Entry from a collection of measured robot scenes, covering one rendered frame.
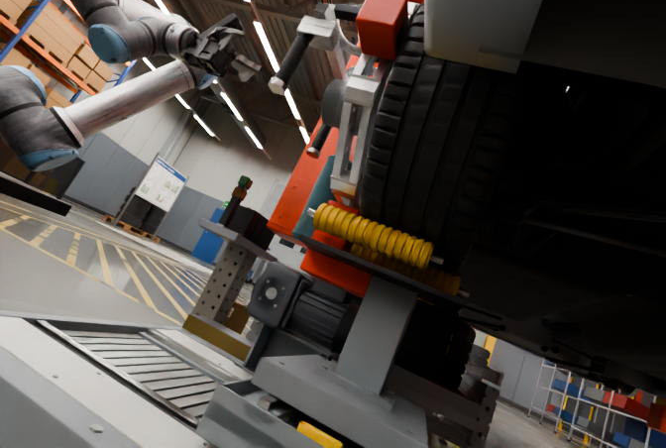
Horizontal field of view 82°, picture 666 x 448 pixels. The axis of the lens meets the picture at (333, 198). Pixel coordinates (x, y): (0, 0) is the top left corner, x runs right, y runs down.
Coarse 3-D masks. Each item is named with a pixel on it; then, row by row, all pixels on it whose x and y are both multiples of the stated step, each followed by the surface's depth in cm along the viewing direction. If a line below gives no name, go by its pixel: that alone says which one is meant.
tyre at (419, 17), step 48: (384, 96) 70; (432, 96) 66; (480, 96) 63; (384, 144) 70; (432, 144) 67; (480, 144) 64; (384, 192) 74; (432, 192) 70; (480, 192) 65; (432, 240) 75
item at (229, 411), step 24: (240, 384) 69; (216, 408) 60; (240, 408) 60; (264, 408) 60; (288, 408) 66; (216, 432) 59; (240, 432) 58; (264, 432) 58; (288, 432) 57; (312, 432) 57; (336, 432) 73
